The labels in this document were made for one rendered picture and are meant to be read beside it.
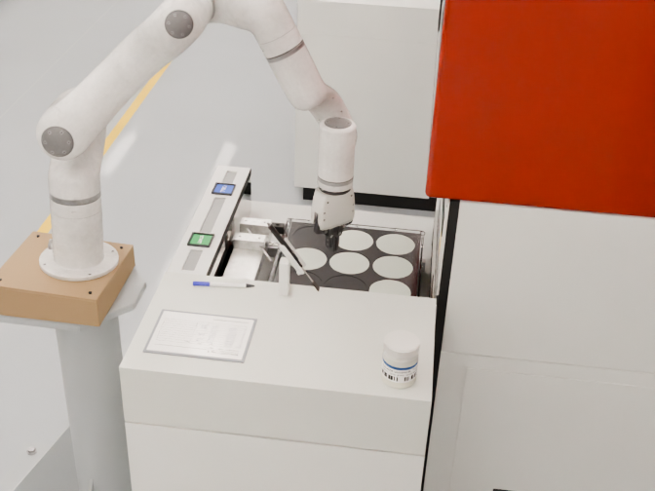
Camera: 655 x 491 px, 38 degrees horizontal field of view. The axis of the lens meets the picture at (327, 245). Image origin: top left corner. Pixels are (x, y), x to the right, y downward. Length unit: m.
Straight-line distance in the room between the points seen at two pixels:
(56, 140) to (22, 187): 2.53
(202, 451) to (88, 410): 0.63
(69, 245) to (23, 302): 0.17
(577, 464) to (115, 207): 2.65
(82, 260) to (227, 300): 0.42
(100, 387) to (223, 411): 0.66
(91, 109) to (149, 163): 2.67
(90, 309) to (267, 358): 0.52
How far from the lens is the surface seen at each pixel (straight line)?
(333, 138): 2.11
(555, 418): 2.36
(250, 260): 2.39
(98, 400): 2.58
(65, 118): 2.14
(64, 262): 2.35
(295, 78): 2.06
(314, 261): 2.36
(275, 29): 2.03
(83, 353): 2.48
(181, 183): 4.59
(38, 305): 2.33
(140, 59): 2.09
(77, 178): 2.25
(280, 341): 1.99
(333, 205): 2.20
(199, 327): 2.02
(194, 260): 2.26
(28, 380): 3.48
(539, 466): 2.47
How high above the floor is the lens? 2.19
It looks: 32 degrees down
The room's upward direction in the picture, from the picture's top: 2 degrees clockwise
